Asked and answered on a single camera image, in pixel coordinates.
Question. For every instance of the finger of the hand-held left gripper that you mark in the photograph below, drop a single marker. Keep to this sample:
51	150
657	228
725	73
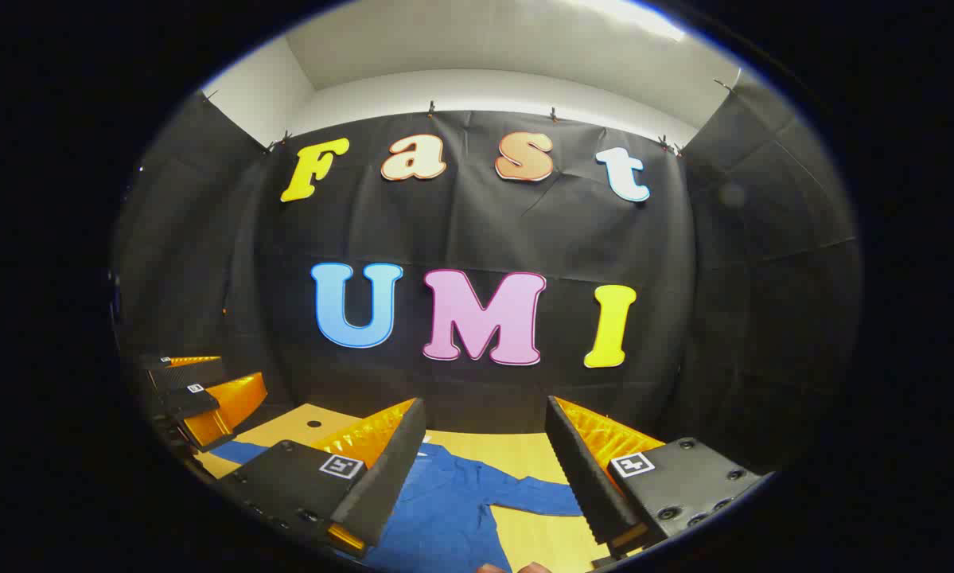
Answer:
194	376
194	404

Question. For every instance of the row of small backdrop clips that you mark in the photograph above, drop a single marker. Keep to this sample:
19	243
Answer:
431	107

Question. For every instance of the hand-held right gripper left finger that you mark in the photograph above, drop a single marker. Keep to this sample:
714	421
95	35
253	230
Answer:
389	477

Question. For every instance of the blue button-up shirt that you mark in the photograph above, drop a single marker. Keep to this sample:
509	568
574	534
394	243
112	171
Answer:
445	509

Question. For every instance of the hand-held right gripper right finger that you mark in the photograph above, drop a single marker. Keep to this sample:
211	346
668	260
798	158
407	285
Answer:
588	477

